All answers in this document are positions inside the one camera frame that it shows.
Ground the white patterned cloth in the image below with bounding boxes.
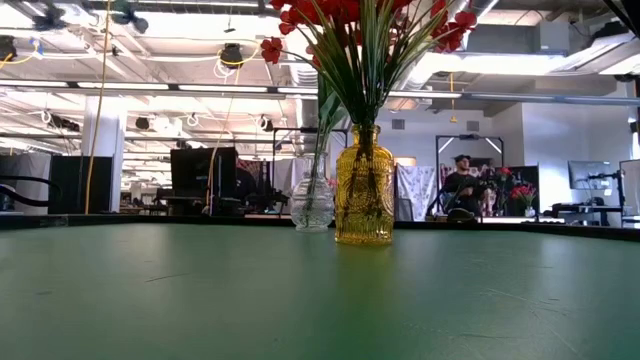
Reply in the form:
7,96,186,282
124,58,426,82
394,164,439,221

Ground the black partition panel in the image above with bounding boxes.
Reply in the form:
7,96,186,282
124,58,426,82
49,155,114,214

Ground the red patterned tapestry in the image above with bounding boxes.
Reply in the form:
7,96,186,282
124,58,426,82
235,158,262,176

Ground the gray monitor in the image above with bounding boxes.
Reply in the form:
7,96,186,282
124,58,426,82
568,160,614,191

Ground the black ceiling device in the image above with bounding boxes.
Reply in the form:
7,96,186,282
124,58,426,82
219,43,245,69
0,34,19,62

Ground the green table mat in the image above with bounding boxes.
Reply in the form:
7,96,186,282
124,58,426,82
0,222,640,360

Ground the black curved cable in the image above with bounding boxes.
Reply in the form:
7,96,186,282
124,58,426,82
0,174,61,209

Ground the yellow glass vase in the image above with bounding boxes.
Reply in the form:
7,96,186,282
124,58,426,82
334,124,396,247

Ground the black monitor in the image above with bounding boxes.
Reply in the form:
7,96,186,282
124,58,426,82
169,146,238,202

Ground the thin yellow hanging cable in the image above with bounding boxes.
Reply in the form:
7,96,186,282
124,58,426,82
202,47,261,214

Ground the clear glass vase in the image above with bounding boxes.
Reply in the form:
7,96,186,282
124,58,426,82
289,152,336,233

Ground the light gray board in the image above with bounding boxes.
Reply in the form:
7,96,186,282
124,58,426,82
619,158,640,217

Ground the black divider panel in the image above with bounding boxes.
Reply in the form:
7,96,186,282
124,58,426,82
503,165,541,217

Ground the small vase with red flowers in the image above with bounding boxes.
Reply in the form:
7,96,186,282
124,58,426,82
509,183,540,219

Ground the gray curtain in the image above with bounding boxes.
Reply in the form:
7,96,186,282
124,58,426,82
0,152,51,214

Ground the dark desk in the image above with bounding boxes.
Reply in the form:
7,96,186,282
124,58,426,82
542,202,626,227

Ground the yellow hanging cord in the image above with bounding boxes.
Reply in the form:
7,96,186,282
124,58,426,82
448,72,459,125

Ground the ceiling light strip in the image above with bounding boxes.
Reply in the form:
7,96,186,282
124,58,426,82
177,84,270,94
77,81,171,92
0,78,70,89

